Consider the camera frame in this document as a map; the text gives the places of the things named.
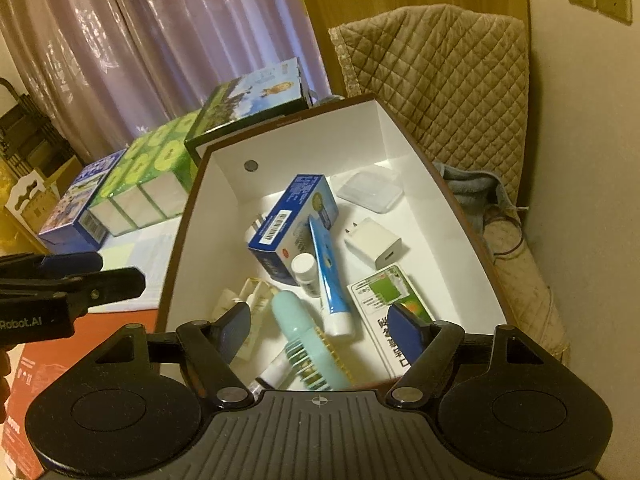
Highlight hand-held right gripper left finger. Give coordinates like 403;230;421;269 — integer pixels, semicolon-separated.
95;302;253;408

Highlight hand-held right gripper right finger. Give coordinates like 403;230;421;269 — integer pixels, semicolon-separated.
385;302;548;408

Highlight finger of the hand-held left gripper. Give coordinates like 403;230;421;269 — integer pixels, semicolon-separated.
0;252;104;282
0;267;147;319

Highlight cream hair clip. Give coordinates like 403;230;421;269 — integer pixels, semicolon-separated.
212;277;278;361

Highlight green white medicine box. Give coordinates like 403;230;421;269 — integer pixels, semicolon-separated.
346;264;436;381

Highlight mint handheld fan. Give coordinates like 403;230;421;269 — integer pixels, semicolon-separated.
270;291;353;392

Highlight white pill bottle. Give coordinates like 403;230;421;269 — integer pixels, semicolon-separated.
291;253;321;299

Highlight blue toothpaste tube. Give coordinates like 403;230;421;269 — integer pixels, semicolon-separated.
306;216;356;338

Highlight white charger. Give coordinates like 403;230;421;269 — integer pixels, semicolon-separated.
342;217;412;271

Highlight brown storage box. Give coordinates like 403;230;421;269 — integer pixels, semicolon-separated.
155;95;513;396

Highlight white square plug adapter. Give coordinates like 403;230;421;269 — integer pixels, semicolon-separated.
245;212;271;246

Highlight small blue box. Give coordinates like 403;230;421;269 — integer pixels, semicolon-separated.
247;174;341;286

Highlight clear plastic case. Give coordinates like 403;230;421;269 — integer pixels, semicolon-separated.
335;169;403;215

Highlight red printed cardboard sheet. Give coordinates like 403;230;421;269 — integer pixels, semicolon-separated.
0;307;166;476

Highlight pastel checkered cloth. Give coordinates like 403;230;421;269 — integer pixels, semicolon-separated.
75;220;183;313

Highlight brown cardboard box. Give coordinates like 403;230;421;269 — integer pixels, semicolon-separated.
20;155;86;231

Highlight large blue picture box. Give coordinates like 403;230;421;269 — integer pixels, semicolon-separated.
39;149;128;253

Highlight green tissue multipack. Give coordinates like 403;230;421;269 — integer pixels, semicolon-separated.
90;110;201;238

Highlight black step ladder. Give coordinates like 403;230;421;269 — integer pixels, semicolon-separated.
0;77;68;181

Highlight grey cloth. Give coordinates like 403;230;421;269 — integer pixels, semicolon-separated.
432;160;516;241

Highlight dark green picture box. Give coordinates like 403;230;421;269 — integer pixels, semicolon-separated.
184;57;313;161

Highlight mauve curtain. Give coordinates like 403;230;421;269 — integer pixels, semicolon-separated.
0;0;331;161

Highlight beige quilted chair cover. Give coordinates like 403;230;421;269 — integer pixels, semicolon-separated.
327;4;571;361

